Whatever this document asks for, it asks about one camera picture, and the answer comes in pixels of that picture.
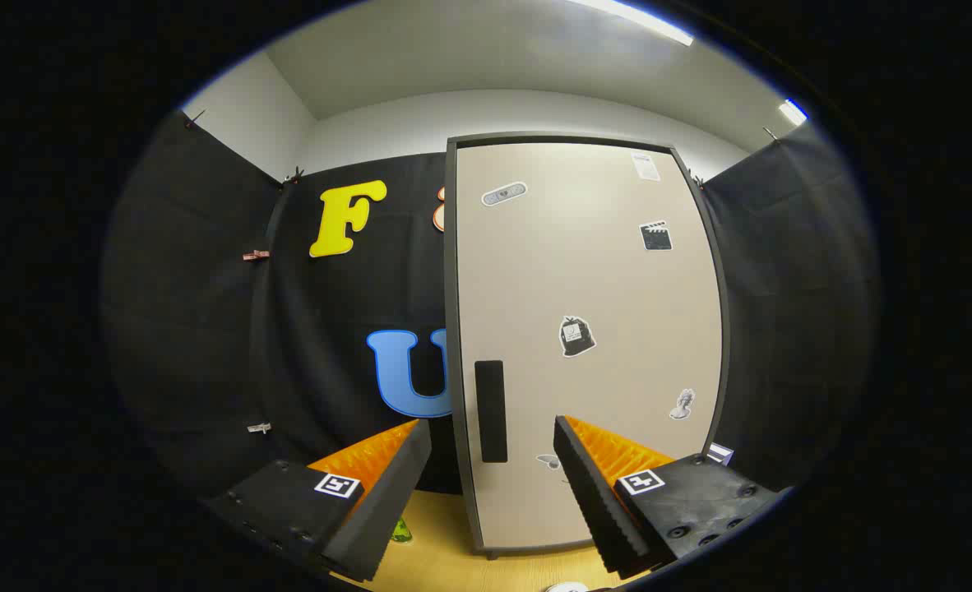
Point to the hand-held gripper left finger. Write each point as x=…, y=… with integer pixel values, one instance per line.
x=387, y=501

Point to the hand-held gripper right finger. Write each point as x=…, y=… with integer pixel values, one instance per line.
x=593, y=493

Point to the grey shoe cabinet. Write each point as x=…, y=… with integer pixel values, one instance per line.
x=451, y=329

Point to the beige shoe cabinet door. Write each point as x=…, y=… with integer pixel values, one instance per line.
x=585, y=279

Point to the green label plastic bottle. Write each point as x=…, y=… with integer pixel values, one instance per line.
x=402, y=532

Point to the silver metal clip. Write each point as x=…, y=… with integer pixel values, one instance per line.
x=259, y=427

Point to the black backdrop cloth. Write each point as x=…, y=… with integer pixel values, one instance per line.
x=206, y=329

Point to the wooden clothespin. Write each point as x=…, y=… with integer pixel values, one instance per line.
x=256, y=255

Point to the small ceiling light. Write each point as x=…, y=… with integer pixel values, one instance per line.
x=792, y=112

